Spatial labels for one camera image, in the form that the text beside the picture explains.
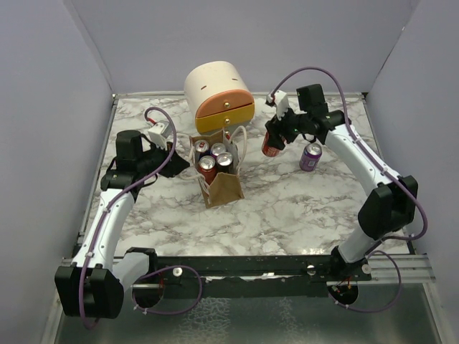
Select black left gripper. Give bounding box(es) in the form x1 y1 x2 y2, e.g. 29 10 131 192
138 139 190 178

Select red cola can front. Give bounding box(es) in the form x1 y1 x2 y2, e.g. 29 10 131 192
198 156 217 185

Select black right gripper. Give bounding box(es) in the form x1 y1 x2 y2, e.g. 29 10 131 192
265 102 311 150

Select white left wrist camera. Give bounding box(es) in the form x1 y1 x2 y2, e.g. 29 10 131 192
147 120 172 150

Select silver blue energy drink can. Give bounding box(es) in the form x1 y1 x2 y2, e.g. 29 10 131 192
194 140 210 158

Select red cola can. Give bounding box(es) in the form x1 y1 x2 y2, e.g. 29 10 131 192
262 132 285 158
198 156 217 185

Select purple fanta can rear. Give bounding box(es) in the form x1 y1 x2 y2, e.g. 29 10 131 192
299 143 322 172

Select purple fanta can front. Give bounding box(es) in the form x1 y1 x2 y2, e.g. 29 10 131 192
210 143 227 157

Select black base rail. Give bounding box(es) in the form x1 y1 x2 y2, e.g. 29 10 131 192
131 249 371 302

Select cream round drawer cabinet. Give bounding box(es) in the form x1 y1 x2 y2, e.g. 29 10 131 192
184 61 255 135

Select purple fanta can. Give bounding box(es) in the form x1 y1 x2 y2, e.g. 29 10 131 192
210 143 227 157
299 143 322 172

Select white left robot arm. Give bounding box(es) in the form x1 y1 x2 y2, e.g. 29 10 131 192
55 128 189 320

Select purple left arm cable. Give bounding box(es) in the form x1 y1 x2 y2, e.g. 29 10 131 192
78 106 177 330

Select brown canvas bag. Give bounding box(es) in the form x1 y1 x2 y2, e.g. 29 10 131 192
187 125 247 209

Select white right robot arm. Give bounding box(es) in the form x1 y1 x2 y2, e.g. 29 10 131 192
262 84 418 280

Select black yellow can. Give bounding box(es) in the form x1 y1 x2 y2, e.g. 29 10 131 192
216 152 234 173

